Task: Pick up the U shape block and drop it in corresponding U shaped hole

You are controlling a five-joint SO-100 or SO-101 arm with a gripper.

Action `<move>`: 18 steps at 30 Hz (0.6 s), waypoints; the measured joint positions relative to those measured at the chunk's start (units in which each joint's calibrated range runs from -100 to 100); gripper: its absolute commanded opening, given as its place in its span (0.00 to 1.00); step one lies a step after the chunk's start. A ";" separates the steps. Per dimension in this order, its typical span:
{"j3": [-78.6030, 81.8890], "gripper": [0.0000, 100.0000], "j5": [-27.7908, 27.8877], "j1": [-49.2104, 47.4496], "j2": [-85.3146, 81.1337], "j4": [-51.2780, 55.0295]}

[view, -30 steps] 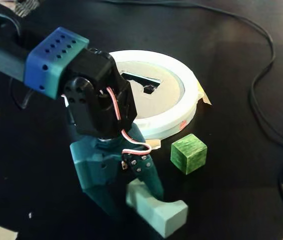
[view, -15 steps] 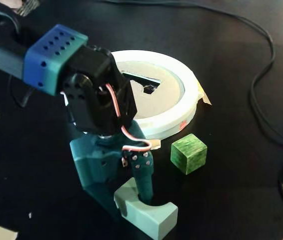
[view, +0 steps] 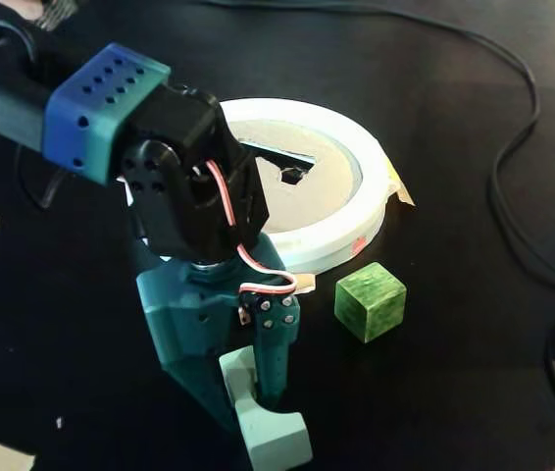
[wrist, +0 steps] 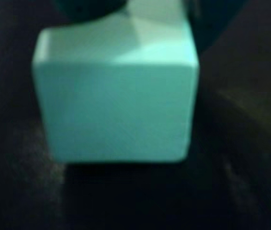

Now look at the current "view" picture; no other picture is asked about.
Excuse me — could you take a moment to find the long black cable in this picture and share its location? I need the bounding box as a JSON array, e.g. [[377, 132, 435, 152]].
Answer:
[[198, 0, 555, 294]]

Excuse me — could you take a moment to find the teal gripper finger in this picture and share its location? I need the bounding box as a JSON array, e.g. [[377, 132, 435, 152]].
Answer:
[[162, 351, 238, 437], [251, 292, 302, 409]]

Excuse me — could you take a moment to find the mint green U shape block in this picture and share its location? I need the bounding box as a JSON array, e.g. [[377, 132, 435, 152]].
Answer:
[[218, 344, 314, 471]]

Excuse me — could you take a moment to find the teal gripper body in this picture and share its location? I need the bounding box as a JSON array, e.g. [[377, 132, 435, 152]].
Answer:
[[134, 233, 298, 374]]

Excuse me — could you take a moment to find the white round shape sorter lid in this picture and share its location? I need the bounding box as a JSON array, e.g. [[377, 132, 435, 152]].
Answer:
[[218, 96, 392, 276]]

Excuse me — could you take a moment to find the green wooden cube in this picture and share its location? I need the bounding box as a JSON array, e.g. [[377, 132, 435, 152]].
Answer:
[[334, 261, 409, 344]]

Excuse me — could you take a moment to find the red and white servo cable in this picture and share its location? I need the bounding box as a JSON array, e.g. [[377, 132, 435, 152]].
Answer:
[[191, 159, 299, 298]]

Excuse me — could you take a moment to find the grey patterned clothing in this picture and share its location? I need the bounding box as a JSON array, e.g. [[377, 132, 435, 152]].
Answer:
[[26, 0, 85, 31]]

